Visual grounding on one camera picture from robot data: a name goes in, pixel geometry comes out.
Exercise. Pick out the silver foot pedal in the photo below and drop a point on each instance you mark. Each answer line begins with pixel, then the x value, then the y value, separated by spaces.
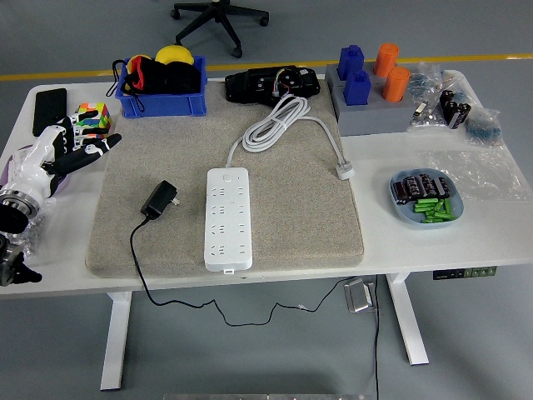
pixel 358 296

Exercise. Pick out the white wall socket panel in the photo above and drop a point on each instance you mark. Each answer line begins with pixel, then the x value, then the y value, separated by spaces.
pixel 13 162

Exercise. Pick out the black electronic device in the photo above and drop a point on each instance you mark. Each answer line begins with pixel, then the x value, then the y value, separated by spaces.
pixel 250 85

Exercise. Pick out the clear bag of blue parts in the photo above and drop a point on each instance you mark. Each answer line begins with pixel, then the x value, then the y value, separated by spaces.
pixel 483 127
pixel 424 83

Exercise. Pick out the grey-brown fabric mat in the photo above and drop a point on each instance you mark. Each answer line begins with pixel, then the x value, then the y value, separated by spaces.
pixel 291 216

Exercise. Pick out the blue plastic bin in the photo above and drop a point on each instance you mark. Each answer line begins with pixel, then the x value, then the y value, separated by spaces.
pixel 162 104

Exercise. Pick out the black table control panel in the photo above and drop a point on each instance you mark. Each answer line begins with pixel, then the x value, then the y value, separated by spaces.
pixel 464 273

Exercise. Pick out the black office chair base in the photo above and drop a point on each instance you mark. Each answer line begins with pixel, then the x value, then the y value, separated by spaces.
pixel 216 16

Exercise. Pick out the black plug adapter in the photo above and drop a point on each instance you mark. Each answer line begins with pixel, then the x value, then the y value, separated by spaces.
pixel 158 200

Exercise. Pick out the white power strip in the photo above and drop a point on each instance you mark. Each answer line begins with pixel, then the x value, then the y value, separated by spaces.
pixel 229 233

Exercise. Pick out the large empty clear bag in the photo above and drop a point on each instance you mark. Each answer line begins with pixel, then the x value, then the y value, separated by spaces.
pixel 479 175

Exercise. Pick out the orange plastic cylinder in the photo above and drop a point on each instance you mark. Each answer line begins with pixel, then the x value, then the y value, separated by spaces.
pixel 386 60
pixel 395 85

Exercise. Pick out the clear bag of screws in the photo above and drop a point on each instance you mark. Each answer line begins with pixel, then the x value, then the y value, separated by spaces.
pixel 39 225

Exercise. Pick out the light blue plate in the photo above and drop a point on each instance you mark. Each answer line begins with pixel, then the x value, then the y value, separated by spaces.
pixel 399 212

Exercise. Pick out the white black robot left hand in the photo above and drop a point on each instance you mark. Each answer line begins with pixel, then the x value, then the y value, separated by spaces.
pixel 37 166

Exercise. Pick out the green battery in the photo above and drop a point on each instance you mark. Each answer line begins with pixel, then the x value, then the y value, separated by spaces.
pixel 448 206
pixel 424 205
pixel 435 218
pixel 435 211

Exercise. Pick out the grey block holder base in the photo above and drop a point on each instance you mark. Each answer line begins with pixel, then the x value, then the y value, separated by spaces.
pixel 331 73
pixel 375 118

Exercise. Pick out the bag of black capacitors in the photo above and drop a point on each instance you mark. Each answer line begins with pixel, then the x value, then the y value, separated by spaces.
pixel 454 110

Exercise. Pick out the purple round tray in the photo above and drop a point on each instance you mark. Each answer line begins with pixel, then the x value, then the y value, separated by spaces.
pixel 63 183

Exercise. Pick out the multicolour puzzle cube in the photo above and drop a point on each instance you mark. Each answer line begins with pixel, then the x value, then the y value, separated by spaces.
pixel 98 114

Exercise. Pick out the clear bag of metal parts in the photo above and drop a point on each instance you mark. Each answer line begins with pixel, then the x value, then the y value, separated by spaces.
pixel 429 121

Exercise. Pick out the black phone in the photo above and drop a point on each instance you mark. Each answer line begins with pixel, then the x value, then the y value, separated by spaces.
pixel 48 106

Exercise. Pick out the white table leg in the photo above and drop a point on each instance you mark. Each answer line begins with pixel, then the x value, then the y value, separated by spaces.
pixel 114 341
pixel 406 321

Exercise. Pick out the black capacitor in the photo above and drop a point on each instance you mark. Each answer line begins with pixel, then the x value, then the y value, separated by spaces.
pixel 445 186
pixel 437 186
pixel 424 184
pixel 411 186
pixel 399 191

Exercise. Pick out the yellow ball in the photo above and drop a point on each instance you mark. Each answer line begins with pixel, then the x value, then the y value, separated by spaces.
pixel 172 54

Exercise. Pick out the blue plastic block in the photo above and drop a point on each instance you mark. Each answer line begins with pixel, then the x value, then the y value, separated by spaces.
pixel 350 62
pixel 357 89

